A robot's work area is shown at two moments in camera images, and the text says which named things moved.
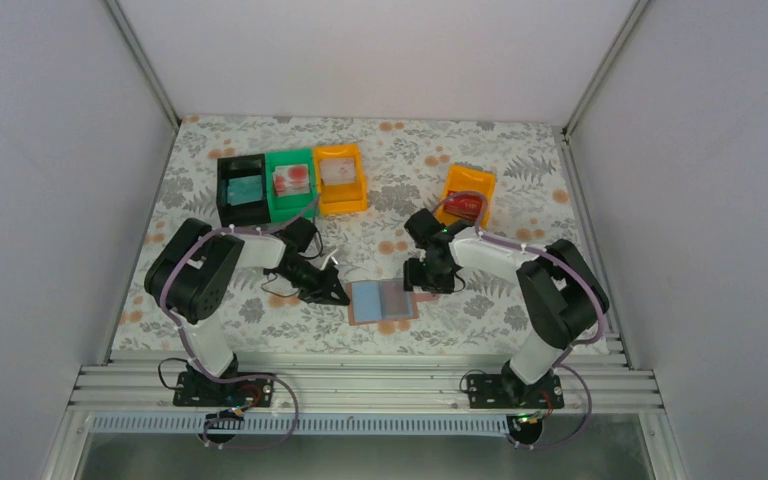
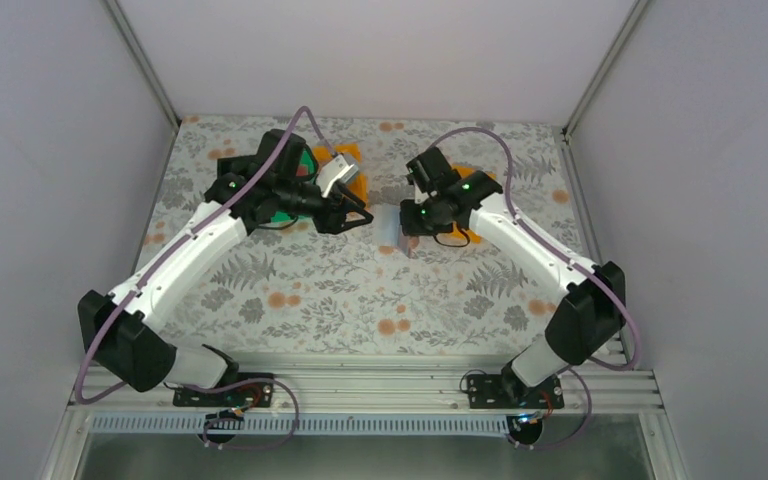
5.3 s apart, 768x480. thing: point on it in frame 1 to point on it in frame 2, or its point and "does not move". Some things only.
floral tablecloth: (371, 173) does not move
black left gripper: (308, 278) to (331, 210)
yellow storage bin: (342, 187) does not move
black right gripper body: (432, 277) to (411, 220)
